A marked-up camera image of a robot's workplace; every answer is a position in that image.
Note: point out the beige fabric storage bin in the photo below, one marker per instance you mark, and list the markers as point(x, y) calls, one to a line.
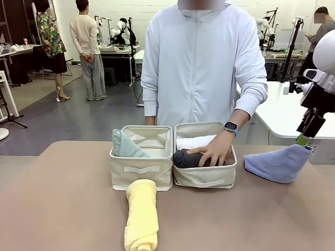
point(141, 180)
point(204, 177)

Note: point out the yellow rolled towel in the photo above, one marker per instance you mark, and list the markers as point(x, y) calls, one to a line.
point(142, 214)

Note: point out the white rolled towel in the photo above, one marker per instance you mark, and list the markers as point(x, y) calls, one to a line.
point(191, 143)

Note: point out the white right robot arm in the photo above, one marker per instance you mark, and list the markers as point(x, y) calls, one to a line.
point(327, 52)

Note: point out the silver smartwatch blue band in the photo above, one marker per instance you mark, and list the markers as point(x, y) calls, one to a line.
point(230, 127)

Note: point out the black tall tripod stand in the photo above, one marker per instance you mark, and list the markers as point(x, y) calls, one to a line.
point(291, 47)

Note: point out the person in floral shirt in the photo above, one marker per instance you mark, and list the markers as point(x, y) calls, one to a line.
point(51, 39)

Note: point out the person in white jacket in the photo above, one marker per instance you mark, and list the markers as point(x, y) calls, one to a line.
point(196, 65)

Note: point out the person's left forearm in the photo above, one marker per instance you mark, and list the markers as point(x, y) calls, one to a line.
point(242, 116)

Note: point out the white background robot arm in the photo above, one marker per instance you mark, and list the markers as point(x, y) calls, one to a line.
point(264, 24)

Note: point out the person in grey shirt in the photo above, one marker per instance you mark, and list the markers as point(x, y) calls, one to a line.
point(320, 31)

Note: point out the white round stand base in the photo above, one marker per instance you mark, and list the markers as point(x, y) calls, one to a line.
point(3, 134)

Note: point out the person's left hand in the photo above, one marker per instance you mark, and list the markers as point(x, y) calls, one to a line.
point(217, 149)

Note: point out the white black background robot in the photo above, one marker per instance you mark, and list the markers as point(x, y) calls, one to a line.
point(123, 30)

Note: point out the black low tripod stand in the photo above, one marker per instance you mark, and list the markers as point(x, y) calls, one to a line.
point(8, 115)

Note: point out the person's right forearm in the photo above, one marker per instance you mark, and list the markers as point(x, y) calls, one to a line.
point(150, 119)

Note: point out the dark grey towel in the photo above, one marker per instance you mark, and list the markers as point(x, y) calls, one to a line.
point(185, 159)

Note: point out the lavender blue towel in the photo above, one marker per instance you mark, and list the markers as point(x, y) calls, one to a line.
point(277, 164)

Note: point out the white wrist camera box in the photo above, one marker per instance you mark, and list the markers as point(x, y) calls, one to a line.
point(288, 88)

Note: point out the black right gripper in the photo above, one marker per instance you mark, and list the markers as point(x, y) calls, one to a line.
point(312, 125)

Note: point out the black stool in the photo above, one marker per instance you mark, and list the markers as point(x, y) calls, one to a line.
point(110, 76)

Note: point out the pink towel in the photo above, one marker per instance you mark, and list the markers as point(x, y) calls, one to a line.
point(229, 160)

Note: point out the teal folded towel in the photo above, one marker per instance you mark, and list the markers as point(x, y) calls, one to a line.
point(125, 149)

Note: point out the person in cream sweater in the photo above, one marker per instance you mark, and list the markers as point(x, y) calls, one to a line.
point(86, 39)

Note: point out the background grey work table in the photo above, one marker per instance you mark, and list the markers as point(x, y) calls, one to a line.
point(277, 56)

